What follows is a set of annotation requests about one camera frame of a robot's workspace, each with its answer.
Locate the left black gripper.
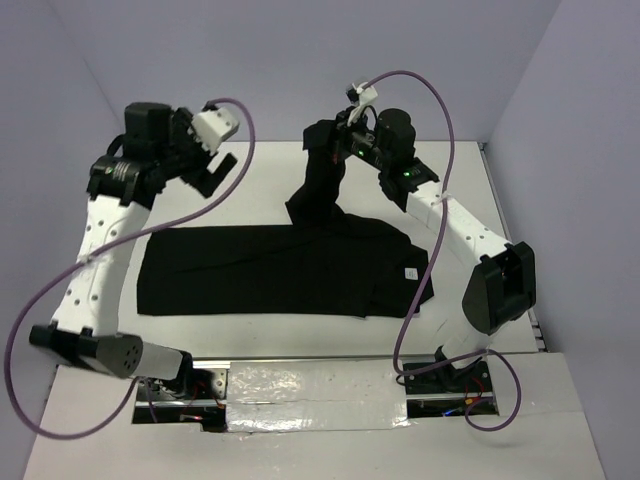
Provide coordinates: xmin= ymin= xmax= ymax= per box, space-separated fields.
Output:
xmin=156 ymin=109 xmax=236 ymax=199

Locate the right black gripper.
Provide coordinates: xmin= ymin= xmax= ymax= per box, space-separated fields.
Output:
xmin=314 ymin=106 xmax=390 ymax=172

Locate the black long sleeve shirt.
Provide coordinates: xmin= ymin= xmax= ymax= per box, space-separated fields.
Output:
xmin=136 ymin=120 xmax=434 ymax=318

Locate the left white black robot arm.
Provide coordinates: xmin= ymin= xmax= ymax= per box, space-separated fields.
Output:
xmin=29 ymin=102 xmax=239 ymax=399

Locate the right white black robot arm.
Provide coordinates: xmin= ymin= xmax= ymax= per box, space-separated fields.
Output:
xmin=332 ymin=107 xmax=537 ymax=391

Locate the shiny silver tape sheet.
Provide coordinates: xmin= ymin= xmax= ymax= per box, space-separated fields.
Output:
xmin=226 ymin=360 xmax=409 ymax=433

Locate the white foam front board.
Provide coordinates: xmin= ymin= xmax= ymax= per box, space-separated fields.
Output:
xmin=25 ymin=354 xmax=604 ymax=479

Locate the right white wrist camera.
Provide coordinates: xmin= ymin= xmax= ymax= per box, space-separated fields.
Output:
xmin=346 ymin=81 xmax=378 ymax=126

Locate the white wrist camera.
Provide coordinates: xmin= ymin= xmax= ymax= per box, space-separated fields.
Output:
xmin=346 ymin=81 xmax=378 ymax=126
xmin=191 ymin=105 xmax=240 ymax=154

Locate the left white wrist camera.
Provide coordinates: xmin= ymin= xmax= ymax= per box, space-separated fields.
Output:
xmin=191 ymin=105 xmax=240 ymax=154

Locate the left aluminium table rail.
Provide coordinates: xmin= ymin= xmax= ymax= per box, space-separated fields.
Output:
xmin=74 ymin=144 xmax=144 ymax=364

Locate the aluminium table rail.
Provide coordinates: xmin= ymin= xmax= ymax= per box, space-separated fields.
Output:
xmin=74 ymin=144 xmax=144 ymax=364
xmin=477 ymin=142 xmax=546 ymax=354

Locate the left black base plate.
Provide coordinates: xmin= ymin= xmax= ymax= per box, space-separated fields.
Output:
xmin=136 ymin=367 xmax=229 ymax=402

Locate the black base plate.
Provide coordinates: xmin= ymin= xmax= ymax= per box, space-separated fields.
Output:
xmin=136 ymin=367 xmax=229 ymax=402
xmin=396 ymin=360 xmax=493 ymax=397

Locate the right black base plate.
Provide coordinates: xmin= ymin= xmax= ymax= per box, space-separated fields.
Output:
xmin=396 ymin=360 xmax=493 ymax=397

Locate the right aluminium table rail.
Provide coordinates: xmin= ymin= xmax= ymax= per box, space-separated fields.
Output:
xmin=477 ymin=142 xmax=546 ymax=354

